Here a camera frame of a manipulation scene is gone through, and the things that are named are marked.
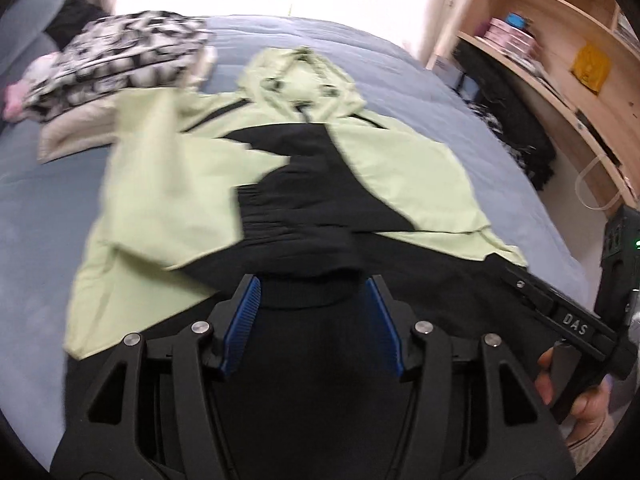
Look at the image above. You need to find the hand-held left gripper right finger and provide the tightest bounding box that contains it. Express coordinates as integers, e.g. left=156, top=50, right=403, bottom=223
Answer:
left=364, top=275, right=576, bottom=478

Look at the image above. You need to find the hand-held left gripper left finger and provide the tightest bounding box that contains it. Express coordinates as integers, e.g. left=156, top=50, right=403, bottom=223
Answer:
left=50, top=274, right=263, bottom=478

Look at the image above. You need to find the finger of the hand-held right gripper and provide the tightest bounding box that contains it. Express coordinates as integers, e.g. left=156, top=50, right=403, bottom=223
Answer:
left=501, top=264, right=557, bottom=319

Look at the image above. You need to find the green and black jacket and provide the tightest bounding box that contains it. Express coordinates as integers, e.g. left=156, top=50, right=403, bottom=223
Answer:
left=60, top=46, right=547, bottom=480

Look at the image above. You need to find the person's right forearm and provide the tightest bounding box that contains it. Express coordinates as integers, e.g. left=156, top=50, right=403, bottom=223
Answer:
left=560, top=425, right=618, bottom=467

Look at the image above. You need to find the person's right hand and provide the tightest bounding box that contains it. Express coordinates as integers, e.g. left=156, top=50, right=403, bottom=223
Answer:
left=534, top=349, right=614, bottom=437

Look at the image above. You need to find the black fringed scarf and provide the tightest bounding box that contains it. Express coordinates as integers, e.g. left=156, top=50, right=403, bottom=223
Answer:
left=451, top=39, right=557, bottom=192

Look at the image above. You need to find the yellow bag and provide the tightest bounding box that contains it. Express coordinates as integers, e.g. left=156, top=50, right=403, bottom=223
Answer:
left=570, top=42, right=614, bottom=95

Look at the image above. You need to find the grey-blue bed blanket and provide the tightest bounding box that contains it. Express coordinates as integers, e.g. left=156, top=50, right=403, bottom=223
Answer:
left=0, top=15, right=597, bottom=461

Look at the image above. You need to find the white box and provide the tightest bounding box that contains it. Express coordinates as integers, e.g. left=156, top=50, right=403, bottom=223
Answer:
left=430, top=54, right=467, bottom=87

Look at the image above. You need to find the cream folded cloth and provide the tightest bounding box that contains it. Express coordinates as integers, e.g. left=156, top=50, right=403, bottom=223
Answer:
left=37, top=46, right=219, bottom=164

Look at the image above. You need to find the wooden shelf unit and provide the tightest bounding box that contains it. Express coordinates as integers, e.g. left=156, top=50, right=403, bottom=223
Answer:
left=450, top=0, right=640, bottom=213

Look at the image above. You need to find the black and white patterned cloth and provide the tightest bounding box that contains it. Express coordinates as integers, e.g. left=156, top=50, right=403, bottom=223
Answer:
left=20, top=10, right=213, bottom=124

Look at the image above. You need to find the pink cloth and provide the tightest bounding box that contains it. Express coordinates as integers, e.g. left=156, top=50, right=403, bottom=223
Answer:
left=2, top=79, right=32, bottom=122

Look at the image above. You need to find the dark cloth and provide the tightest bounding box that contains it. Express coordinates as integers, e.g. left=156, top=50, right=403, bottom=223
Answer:
left=44, top=0, right=112, bottom=54

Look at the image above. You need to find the white bag handle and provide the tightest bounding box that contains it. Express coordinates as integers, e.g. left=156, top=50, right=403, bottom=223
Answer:
left=575, top=152, right=627, bottom=212

